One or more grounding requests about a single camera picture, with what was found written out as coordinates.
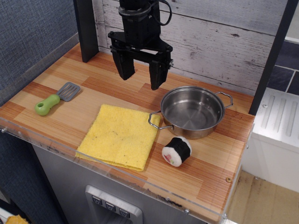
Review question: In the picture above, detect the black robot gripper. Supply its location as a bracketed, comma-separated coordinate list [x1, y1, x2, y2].
[108, 9, 173, 90]

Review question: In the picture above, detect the stainless steel pot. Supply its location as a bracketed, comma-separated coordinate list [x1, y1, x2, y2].
[148, 86, 233, 139]

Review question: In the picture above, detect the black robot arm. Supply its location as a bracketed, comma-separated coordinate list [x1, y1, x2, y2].
[108, 0, 173, 90]

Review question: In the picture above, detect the plush sushi roll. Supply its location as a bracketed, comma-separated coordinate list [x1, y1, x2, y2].
[162, 136, 192, 167]

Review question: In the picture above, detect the yellow folded cloth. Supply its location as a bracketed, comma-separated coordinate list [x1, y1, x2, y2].
[76, 104, 160, 172]

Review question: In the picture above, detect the silver dispenser button panel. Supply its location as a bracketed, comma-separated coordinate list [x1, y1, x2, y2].
[85, 185, 143, 224]

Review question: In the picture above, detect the white ridged cabinet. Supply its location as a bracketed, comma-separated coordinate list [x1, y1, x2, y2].
[242, 88, 299, 192]

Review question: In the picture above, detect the yellow object at corner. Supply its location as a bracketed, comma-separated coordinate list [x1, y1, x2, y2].
[6, 215, 29, 224]

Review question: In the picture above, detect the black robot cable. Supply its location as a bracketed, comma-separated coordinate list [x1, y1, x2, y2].
[149, 0, 173, 27]

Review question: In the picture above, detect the green handled grey spatula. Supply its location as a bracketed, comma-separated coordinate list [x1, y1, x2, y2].
[35, 82, 80, 116]

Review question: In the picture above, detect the black left frame post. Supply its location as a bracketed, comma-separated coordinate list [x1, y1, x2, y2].
[73, 0, 99, 63]

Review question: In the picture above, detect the black frame post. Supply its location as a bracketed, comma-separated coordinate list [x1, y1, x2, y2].
[249, 0, 299, 115]
[73, 0, 99, 63]

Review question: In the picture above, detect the black right frame post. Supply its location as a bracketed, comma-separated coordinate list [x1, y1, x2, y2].
[249, 0, 299, 115]

